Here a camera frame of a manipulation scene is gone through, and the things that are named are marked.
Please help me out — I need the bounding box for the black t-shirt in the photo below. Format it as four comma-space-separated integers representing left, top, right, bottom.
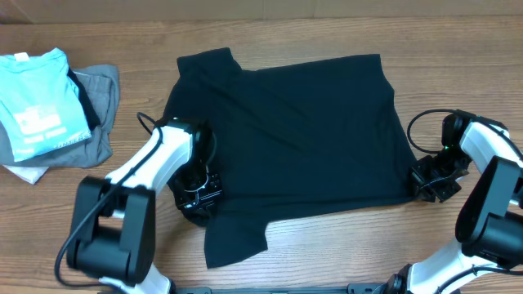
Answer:
164, 48, 416, 268

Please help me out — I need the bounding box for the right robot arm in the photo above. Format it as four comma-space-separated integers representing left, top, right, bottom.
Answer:
376, 109, 522, 294

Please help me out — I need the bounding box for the white folded garment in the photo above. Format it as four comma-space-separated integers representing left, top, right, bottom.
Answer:
4, 165, 48, 185

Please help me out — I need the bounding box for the light blue folded t-shirt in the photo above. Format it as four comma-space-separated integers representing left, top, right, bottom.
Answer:
1, 48, 92, 163

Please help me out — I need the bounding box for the grey folded t-shirt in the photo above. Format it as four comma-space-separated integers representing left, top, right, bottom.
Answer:
1, 65, 119, 168

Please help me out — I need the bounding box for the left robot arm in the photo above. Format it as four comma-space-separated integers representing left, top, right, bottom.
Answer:
54, 118, 223, 293

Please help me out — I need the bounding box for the black folded garment in stack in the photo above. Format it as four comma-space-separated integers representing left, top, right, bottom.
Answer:
67, 69, 101, 131

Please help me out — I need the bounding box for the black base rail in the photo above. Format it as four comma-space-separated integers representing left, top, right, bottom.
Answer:
175, 283, 387, 294

